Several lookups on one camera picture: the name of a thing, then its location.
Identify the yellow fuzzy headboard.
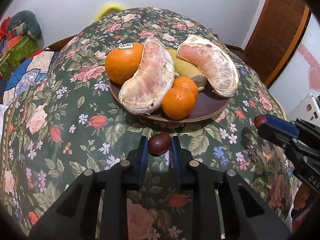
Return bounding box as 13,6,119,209
94,2,125,21

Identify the orange box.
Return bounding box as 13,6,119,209
7,35,23,50

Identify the grey green plush pillow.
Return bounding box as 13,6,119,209
6,10,42,40

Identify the narrow peeled pomelo segment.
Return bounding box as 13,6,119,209
118,37,175,115

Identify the blue patchwork quilt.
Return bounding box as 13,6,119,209
3,50,59,106

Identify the small mandarin orange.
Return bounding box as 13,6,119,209
173,76,199,99
162,87,196,120

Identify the large orange with sticker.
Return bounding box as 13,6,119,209
105,42,144,85

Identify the purple round plate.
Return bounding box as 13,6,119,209
110,80,229,122

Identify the brown wooden door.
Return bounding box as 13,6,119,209
244,0,311,86

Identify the red fabric flower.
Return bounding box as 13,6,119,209
0,17,11,37

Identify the floral green bedspread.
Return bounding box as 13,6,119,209
1,8,297,235

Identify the wide peeled pomelo piece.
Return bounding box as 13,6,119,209
177,34,239,98

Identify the yellow sugarcane piece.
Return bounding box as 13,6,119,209
167,48,207,92

